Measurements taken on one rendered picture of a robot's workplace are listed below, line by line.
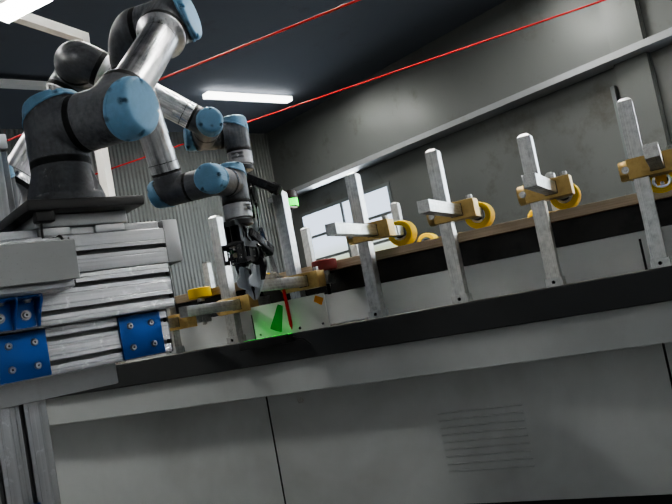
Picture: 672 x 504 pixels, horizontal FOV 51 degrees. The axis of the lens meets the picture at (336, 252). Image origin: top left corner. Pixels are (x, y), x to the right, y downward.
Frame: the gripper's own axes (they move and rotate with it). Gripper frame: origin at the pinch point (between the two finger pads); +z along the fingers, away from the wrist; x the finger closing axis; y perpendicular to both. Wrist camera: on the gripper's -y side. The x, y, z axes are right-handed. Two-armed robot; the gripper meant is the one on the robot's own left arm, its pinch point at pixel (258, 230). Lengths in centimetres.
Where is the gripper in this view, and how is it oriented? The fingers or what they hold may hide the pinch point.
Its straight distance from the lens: 213.6
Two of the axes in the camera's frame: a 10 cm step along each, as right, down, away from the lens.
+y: -9.8, 1.6, 1.0
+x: -1.1, -0.5, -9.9
